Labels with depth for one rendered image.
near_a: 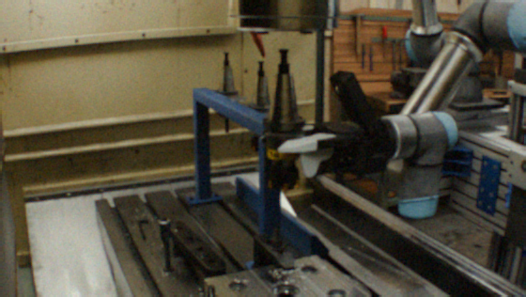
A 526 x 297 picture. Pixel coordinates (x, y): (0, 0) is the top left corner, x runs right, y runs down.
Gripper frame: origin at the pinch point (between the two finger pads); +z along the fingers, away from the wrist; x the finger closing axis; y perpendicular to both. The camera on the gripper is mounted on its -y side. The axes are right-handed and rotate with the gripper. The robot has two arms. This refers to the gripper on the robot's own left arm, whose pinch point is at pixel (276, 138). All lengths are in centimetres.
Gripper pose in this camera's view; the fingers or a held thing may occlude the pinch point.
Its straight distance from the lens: 79.4
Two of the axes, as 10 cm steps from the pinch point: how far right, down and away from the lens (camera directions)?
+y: 0.0, 9.6, 2.7
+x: -4.2, -2.5, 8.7
